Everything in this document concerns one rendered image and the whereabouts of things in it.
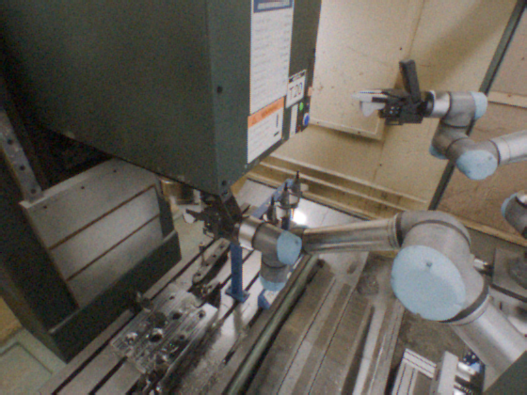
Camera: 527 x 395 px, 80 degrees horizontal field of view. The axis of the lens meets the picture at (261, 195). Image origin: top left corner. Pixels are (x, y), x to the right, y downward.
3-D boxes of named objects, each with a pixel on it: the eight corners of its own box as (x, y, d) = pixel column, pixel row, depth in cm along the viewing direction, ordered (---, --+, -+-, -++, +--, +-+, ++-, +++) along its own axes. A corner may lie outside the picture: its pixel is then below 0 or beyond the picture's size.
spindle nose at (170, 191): (189, 167, 96) (184, 131, 89) (228, 186, 89) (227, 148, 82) (145, 191, 85) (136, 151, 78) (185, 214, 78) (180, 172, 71)
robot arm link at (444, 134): (439, 166, 91) (453, 131, 84) (422, 149, 100) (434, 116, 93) (465, 167, 91) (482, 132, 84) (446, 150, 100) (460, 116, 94)
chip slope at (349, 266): (369, 254, 192) (380, 222, 176) (328, 350, 142) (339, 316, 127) (247, 206, 227) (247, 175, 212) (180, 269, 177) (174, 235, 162)
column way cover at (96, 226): (167, 241, 156) (150, 147, 126) (80, 312, 122) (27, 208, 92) (160, 237, 158) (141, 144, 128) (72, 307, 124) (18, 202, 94)
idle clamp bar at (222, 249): (231, 253, 151) (230, 243, 147) (200, 293, 131) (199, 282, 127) (222, 250, 152) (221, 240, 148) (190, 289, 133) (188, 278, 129)
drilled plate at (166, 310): (218, 317, 118) (217, 308, 115) (162, 387, 97) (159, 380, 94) (172, 290, 127) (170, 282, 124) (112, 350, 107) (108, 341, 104)
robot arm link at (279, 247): (288, 275, 77) (292, 250, 72) (249, 257, 81) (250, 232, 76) (301, 255, 82) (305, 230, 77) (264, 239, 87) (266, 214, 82)
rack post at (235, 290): (250, 293, 132) (251, 242, 115) (243, 303, 128) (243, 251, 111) (231, 283, 136) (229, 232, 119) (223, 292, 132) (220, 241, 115)
